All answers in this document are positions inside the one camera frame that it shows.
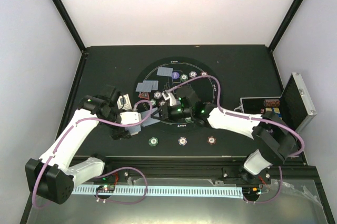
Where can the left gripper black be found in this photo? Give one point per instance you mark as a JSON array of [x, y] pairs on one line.
[[120, 133]]

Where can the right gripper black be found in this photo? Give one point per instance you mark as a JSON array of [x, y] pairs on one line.
[[158, 111]]

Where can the green chips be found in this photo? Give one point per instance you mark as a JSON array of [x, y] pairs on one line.
[[184, 77], [153, 102]]

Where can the card being dealt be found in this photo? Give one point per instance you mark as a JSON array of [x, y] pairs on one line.
[[150, 120]]

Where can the red triangular button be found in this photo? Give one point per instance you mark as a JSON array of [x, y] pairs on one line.
[[144, 95]]

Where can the dealt card player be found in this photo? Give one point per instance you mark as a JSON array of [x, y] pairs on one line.
[[154, 82], [164, 71]]

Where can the green chip stack source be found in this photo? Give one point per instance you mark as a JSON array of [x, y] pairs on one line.
[[153, 141]]

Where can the purple round button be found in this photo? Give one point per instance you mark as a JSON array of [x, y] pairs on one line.
[[175, 75]]

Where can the dealt card top player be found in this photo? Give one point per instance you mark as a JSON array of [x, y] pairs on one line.
[[164, 71]]

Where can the brown orange chip stack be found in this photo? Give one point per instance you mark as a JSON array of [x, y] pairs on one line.
[[211, 140]]

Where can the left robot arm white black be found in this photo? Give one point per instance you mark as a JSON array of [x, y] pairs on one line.
[[51, 176]]

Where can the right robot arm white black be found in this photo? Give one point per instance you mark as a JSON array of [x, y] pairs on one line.
[[274, 140]]

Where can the round black poker mat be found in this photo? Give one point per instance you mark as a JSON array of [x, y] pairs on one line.
[[205, 88]]

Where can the white card box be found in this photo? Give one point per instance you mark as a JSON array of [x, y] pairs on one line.
[[124, 103]]

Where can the left circuit board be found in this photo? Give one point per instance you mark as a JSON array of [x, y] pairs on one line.
[[105, 188]]

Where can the circuit board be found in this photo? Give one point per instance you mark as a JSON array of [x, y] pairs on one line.
[[105, 188], [258, 190]]

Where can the light blue slotted strip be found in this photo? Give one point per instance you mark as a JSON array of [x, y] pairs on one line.
[[164, 191]]

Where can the brown chip row in case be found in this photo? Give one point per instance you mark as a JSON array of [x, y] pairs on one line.
[[271, 103]]

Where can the boxed card deck in case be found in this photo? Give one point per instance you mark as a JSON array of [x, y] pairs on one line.
[[275, 110]]

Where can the right circuit board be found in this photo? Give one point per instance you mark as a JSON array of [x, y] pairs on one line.
[[258, 190]]

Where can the aluminium poker case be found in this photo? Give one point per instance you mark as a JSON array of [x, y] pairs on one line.
[[296, 106]]

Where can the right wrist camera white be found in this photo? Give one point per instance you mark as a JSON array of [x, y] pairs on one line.
[[169, 98]]

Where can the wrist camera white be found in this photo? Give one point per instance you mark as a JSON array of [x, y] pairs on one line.
[[130, 117], [169, 98]]

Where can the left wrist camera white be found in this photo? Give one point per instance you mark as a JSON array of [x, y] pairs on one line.
[[130, 117]]

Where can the black aluminium rail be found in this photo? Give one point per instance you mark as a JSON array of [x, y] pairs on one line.
[[174, 167]]

